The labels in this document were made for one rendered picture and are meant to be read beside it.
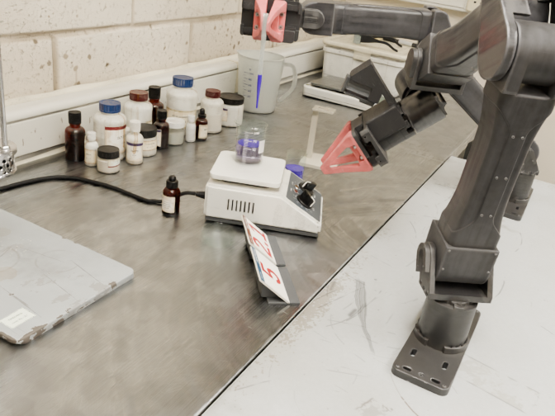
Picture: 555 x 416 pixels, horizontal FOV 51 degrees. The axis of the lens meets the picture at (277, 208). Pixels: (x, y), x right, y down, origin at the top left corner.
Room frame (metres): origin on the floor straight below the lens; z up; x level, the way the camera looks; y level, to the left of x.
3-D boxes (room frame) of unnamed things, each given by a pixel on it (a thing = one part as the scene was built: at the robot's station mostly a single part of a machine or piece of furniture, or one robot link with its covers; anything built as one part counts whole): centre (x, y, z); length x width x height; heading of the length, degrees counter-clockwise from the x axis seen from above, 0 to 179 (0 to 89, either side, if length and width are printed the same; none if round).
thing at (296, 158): (1.13, -0.02, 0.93); 0.04 x 0.04 x 0.06
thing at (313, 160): (1.24, -0.08, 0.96); 0.08 x 0.08 x 0.13; 77
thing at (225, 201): (0.94, 0.03, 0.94); 0.22 x 0.13 x 0.08; 88
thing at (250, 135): (0.97, 0.07, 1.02); 0.06 x 0.05 x 0.08; 90
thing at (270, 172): (0.94, 0.06, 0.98); 0.12 x 0.12 x 0.01; 88
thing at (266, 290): (0.71, -0.01, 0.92); 0.09 x 0.06 x 0.04; 14
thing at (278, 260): (0.81, 0.02, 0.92); 0.09 x 0.06 x 0.04; 14
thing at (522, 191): (1.18, -0.49, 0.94); 0.20 x 0.07 x 0.08; 154
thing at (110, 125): (1.11, 0.36, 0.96); 0.06 x 0.06 x 0.11
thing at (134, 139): (1.10, 0.30, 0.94); 0.03 x 0.03 x 0.09
